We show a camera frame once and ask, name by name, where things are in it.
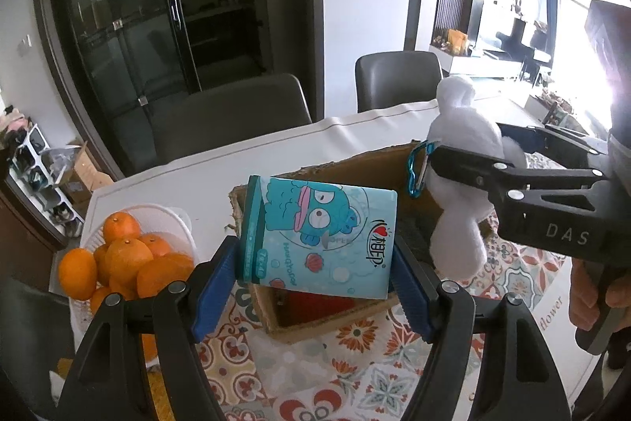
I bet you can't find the dark grey chair right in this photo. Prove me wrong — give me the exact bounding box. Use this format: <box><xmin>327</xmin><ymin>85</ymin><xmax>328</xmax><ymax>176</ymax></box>
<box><xmin>355</xmin><ymin>51</ymin><xmax>443</xmax><ymax>112</ymax></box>

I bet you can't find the dark green knitted cloth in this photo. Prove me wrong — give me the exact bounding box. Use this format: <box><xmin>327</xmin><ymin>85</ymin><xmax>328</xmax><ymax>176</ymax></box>
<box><xmin>395</xmin><ymin>215</ymin><xmax>436</xmax><ymax>268</ymax></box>

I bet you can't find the brown cardboard box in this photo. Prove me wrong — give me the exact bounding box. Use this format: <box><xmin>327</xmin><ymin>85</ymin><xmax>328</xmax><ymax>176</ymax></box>
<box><xmin>229</xmin><ymin>142</ymin><xmax>441</xmax><ymax>344</ymax></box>

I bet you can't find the white shoe rack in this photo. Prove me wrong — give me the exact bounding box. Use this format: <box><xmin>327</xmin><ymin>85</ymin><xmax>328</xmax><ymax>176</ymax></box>
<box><xmin>6</xmin><ymin>124</ymin><xmax>84</xmax><ymax>240</ymax></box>

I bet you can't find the white plastic fruit basket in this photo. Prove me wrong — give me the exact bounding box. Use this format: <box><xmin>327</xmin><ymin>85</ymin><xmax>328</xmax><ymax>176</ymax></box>
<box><xmin>69</xmin><ymin>204</ymin><xmax>199</xmax><ymax>345</ymax></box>

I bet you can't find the orange fruit left outer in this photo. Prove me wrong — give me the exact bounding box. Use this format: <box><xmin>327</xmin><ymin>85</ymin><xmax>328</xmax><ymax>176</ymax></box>
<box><xmin>58</xmin><ymin>248</ymin><xmax>97</xmax><ymax>301</ymax></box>

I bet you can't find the white plush toy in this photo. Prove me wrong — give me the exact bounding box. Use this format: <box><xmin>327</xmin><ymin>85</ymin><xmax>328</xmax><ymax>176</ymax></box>
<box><xmin>416</xmin><ymin>76</ymin><xmax>527</xmax><ymax>281</ymax></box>

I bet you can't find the red fluffy pompom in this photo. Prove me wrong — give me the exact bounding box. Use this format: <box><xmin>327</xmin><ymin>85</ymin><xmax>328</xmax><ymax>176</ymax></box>
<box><xmin>275</xmin><ymin>291</ymin><xmax>374</xmax><ymax>327</ymax></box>

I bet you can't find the black glass sliding door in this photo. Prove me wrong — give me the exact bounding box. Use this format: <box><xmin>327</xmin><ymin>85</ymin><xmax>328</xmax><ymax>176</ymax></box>
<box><xmin>34</xmin><ymin>0</ymin><xmax>324</xmax><ymax>178</ymax></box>

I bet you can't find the orange fruit front large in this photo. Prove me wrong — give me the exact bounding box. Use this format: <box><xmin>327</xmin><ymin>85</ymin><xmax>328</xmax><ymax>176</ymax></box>
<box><xmin>136</xmin><ymin>252</ymin><xmax>195</xmax><ymax>298</ymax></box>

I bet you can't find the dark grey chair left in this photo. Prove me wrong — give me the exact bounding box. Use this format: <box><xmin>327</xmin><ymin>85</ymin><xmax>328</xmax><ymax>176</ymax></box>
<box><xmin>152</xmin><ymin>74</ymin><xmax>311</xmax><ymax>165</ymax></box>

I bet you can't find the person's right hand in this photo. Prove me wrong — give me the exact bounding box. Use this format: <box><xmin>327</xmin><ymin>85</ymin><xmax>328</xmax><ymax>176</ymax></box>
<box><xmin>569</xmin><ymin>258</ymin><xmax>631</xmax><ymax>331</ymax></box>

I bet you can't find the teal cartoon tissue pack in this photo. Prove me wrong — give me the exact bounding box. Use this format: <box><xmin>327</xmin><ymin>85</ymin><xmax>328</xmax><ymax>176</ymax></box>
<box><xmin>237</xmin><ymin>175</ymin><xmax>398</xmax><ymax>300</ymax></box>

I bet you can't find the dark grey chair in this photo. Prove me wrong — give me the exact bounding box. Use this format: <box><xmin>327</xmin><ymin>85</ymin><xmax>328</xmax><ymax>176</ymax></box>
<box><xmin>152</xmin><ymin>74</ymin><xmax>311</xmax><ymax>165</ymax></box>
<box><xmin>355</xmin><ymin>51</ymin><xmax>443</xmax><ymax>112</ymax></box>

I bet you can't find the orange fruit right top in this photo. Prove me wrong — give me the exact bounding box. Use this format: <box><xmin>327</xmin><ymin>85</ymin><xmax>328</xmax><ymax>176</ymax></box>
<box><xmin>102</xmin><ymin>211</ymin><xmax>141</xmax><ymax>243</ymax></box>

